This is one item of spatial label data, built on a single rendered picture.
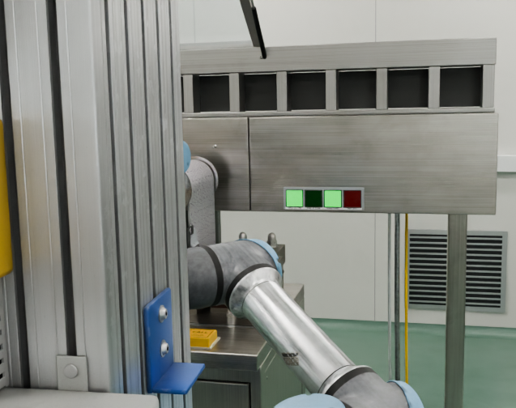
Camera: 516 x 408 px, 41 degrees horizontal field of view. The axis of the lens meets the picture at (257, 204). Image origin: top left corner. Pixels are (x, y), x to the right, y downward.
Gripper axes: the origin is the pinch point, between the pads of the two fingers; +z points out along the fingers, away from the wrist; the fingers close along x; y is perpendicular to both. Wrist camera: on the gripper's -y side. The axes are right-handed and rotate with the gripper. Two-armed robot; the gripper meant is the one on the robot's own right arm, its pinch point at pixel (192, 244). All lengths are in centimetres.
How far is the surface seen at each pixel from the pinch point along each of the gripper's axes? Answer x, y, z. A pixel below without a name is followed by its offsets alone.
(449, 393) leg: -73, -58, 46
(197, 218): -0.3, 6.9, 4.4
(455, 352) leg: -74, -44, 46
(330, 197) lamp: -35.1, 9.7, 29.4
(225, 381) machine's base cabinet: -17.0, -27.6, -28.3
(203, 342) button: -12.2, -17.5, -29.4
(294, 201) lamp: -23.9, 8.3, 29.4
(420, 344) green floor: -63, -109, 239
